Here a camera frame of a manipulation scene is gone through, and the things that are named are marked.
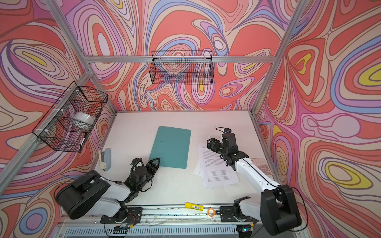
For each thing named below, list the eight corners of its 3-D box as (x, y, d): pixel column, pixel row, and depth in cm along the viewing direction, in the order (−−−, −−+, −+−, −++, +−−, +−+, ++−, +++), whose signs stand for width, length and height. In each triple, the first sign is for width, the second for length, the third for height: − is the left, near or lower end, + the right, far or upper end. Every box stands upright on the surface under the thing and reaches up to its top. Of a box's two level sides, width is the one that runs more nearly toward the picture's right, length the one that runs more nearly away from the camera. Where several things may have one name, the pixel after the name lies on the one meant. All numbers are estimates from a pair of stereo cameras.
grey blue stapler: (104, 172, 90) (100, 169, 87) (103, 152, 99) (100, 149, 95) (112, 169, 91) (109, 166, 88) (110, 150, 100) (107, 147, 97)
